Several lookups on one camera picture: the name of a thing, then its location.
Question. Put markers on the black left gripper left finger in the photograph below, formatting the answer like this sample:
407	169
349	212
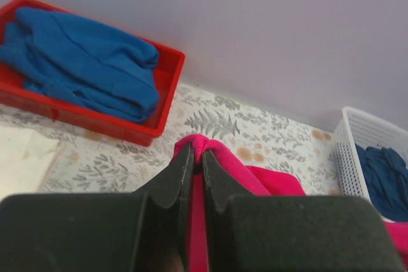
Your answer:
144	230

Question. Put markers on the white plastic laundry basket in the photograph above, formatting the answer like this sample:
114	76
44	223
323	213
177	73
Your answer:
360	128

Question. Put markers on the crimson red t shirt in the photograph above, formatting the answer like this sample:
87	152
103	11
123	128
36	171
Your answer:
259	181

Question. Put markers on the navy blue t shirt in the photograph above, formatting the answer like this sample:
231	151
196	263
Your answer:
385	174

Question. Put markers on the red plastic tray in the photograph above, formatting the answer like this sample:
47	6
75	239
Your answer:
166	77

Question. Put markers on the folded royal blue t shirt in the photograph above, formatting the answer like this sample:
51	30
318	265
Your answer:
82	62

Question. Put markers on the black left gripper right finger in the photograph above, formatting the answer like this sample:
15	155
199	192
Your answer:
246	232

